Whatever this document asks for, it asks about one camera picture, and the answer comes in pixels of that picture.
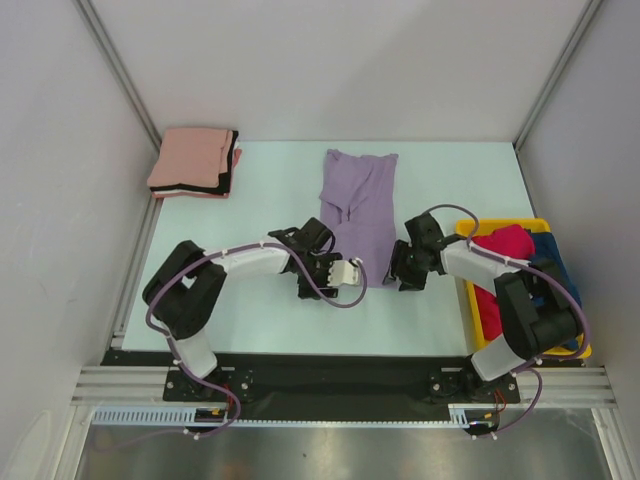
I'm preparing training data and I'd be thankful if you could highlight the folded black t shirt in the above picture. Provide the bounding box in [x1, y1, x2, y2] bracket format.
[149, 129, 240, 197]

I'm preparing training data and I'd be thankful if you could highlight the navy blue t shirt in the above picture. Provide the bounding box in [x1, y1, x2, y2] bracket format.
[527, 232, 591, 351]

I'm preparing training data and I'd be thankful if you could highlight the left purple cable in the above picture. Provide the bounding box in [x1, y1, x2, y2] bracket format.
[144, 242, 369, 441]

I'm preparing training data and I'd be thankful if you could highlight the purple cable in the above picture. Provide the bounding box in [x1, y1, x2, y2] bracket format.
[424, 203, 594, 441]
[144, 242, 369, 441]

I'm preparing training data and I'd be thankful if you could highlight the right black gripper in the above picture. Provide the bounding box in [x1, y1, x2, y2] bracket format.
[383, 239, 428, 292]

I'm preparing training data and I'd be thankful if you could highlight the right corner aluminium post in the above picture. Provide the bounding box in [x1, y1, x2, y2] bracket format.
[512, 0, 605, 153]

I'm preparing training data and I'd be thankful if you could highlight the red t shirt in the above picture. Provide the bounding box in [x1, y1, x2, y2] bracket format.
[473, 224, 535, 342]

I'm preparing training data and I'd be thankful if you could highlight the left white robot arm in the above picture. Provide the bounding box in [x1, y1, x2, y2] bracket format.
[142, 218, 344, 400]

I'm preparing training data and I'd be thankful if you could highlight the slotted cable duct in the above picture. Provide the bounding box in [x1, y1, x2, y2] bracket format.
[92, 406, 492, 429]

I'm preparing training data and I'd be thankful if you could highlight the corner aluminium post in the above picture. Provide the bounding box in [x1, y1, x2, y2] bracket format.
[512, 0, 605, 153]
[72, 0, 161, 152]

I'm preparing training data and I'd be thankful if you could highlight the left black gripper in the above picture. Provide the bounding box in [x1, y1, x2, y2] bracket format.
[297, 252, 342, 300]

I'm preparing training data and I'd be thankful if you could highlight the aluminium frame rail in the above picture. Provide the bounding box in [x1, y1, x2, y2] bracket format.
[71, 366, 169, 406]

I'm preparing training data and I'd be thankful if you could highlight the left corner aluminium post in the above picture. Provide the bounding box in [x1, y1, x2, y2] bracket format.
[72, 0, 161, 152]

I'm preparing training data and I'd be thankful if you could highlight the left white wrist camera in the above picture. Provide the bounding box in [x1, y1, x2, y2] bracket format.
[327, 258, 364, 287]

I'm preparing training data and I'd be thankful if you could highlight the purple t shirt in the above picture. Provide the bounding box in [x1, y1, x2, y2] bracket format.
[319, 149, 398, 288]

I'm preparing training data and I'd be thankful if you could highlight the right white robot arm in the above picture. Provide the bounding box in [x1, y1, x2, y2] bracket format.
[385, 208, 590, 401]

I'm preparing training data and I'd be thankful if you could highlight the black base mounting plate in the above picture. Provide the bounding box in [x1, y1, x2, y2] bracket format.
[102, 350, 520, 421]

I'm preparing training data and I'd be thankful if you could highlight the yellow plastic bin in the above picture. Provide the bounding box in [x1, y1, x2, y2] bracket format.
[454, 217, 594, 362]

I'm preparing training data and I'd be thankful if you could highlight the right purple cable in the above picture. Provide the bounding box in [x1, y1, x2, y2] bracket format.
[424, 203, 594, 441]

